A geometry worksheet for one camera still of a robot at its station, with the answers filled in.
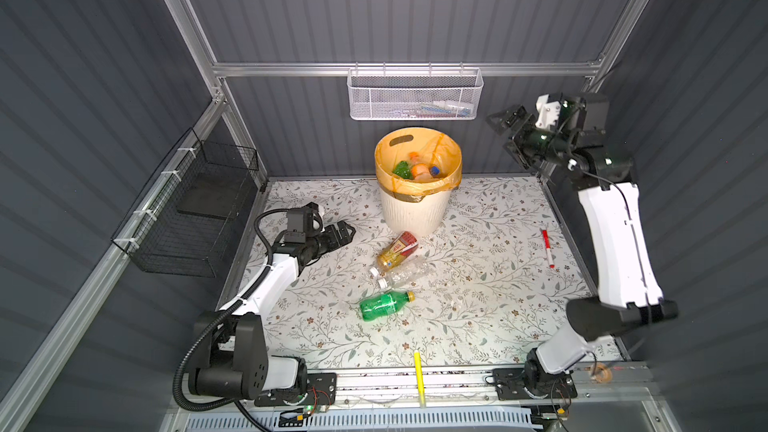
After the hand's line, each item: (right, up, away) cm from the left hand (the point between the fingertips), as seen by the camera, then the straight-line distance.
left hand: (343, 234), depth 87 cm
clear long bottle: (+19, -12, +6) cm, 23 cm away
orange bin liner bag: (+29, +28, +11) cm, 41 cm away
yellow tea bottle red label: (+19, -4, +6) cm, 20 cm away
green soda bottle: (+19, +21, +15) cm, 31 cm away
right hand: (+37, +25, -22) cm, 50 cm away
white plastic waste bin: (+23, +5, +5) cm, 24 cm away
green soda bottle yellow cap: (+13, -19, -4) cm, 23 cm away
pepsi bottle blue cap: (+29, +20, +14) cm, 38 cm away
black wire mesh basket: (-37, +5, -14) cm, 40 cm away
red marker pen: (+67, -4, +12) cm, 68 cm away
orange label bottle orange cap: (+24, +19, +6) cm, 31 cm away
